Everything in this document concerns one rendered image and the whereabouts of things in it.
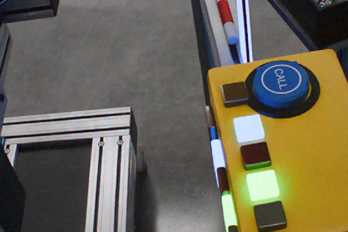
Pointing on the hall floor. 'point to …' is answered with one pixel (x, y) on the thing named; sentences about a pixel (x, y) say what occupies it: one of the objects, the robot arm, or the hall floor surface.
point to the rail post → (198, 33)
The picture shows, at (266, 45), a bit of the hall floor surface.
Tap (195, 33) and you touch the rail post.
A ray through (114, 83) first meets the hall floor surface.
